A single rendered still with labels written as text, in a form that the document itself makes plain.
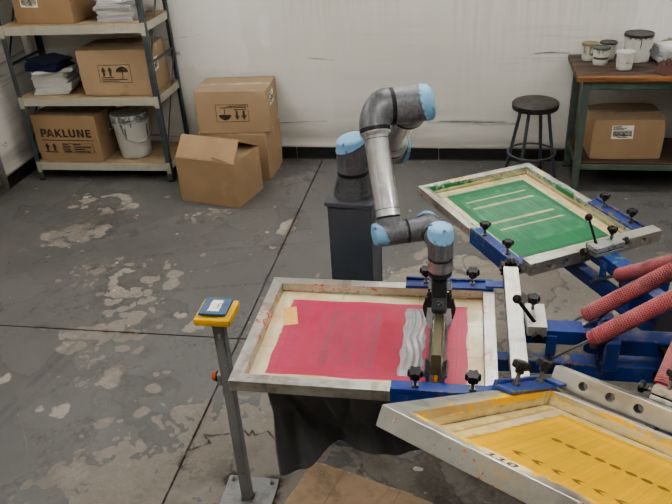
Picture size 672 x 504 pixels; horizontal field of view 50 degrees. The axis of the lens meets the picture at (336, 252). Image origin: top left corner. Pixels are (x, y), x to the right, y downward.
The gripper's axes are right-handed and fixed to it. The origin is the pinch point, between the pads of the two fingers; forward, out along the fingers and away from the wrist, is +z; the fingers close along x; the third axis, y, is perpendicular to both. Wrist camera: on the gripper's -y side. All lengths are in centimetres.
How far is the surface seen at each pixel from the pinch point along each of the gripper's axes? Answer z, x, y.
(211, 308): 4, 79, 10
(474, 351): 5.3, -11.3, -4.0
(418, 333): 4.7, 6.6, 3.1
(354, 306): 5.3, 29.6, 17.6
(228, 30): -9, 184, 380
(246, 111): 43, 162, 335
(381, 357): 5.3, 17.2, -9.7
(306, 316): 5.3, 45.2, 10.3
